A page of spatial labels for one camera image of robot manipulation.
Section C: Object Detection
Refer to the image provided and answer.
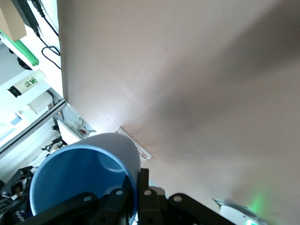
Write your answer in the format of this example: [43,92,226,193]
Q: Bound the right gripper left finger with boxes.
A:
[23,187,132,225]

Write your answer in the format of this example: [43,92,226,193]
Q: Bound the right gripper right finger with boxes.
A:
[136,168,235,225]

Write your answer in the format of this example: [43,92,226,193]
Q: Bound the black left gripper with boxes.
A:
[0,166,34,225]

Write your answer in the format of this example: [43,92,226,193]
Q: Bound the blue plastic cup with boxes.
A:
[29,133,142,225]

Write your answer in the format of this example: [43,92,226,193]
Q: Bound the aluminium corner plate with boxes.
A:
[115,126,153,167]

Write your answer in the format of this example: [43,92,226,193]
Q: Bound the white flat panel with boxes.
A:
[56,119,95,146]

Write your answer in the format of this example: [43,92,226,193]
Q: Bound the small white carton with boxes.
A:
[26,90,55,116]

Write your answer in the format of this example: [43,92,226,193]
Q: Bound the white bottle green characters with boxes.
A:
[7,69,51,99]

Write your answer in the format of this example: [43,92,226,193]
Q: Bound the green plastic object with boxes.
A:
[0,29,40,68]

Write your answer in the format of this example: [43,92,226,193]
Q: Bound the brown table cover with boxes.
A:
[57,0,300,225]

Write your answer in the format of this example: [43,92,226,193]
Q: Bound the brown cardboard box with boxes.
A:
[0,0,27,43]

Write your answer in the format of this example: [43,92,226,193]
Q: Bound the black power adapter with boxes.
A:
[13,0,41,36]

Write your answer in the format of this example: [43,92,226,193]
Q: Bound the aluminium frame profile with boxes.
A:
[0,97,69,154]

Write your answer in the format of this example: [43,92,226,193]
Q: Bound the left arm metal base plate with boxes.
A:
[211,197,238,208]

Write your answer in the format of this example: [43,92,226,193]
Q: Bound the thin black looped cable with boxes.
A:
[35,0,62,70]

